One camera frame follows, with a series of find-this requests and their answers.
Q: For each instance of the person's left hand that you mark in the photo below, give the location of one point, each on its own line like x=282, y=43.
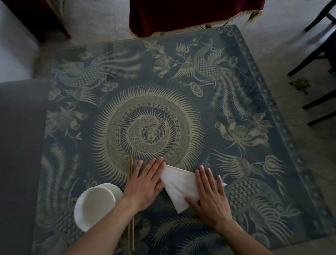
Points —
x=141, y=190

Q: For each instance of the person's right hand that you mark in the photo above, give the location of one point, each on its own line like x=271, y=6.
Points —
x=212, y=203

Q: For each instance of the person's left thumb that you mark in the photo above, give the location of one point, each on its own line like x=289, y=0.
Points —
x=159, y=187

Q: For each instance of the person's left middle finger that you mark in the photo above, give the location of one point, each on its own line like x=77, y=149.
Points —
x=155, y=168

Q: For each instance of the person's right little finger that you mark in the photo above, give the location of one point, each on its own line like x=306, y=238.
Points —
x=221, y=185

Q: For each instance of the person's right thumb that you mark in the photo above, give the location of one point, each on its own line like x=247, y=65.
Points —
x=192, y=201

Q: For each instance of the person's right middle finger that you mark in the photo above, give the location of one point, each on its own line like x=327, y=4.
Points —
x=205, y=179

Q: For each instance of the person's left little finger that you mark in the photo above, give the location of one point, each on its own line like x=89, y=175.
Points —
x=137, y=170

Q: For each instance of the white napkin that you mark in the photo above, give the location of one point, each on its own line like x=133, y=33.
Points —
x=179, y=187

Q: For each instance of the person's left forearm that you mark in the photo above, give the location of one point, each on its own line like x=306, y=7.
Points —
x=105, y=231

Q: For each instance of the person's right forearm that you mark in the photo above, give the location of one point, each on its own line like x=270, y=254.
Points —
x=249, y=246

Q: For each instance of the wooden chopstick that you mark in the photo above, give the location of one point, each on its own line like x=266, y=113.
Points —
x=129, y=168

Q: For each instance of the white saucer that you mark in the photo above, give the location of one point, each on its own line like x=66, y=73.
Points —
x=114, y=189

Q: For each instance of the white bowl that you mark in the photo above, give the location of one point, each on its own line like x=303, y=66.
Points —
x=93, y=209

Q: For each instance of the blue patterned tablecloth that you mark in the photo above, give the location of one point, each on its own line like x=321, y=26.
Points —
x=185, y=104

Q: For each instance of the grey upholstered bench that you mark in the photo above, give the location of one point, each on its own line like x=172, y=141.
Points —
x=13, y=166

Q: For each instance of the small brass object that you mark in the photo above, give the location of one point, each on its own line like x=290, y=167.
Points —
x=299, y=84

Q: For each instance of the black wooden chair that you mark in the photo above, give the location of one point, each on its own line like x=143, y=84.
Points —
x=327, y=106
x=332, y=47

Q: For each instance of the red fringed velvet cloth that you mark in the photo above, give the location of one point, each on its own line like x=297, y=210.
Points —
x=189, y=13

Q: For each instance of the brown wooden cabinet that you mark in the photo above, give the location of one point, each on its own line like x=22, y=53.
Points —
x=31, y=8

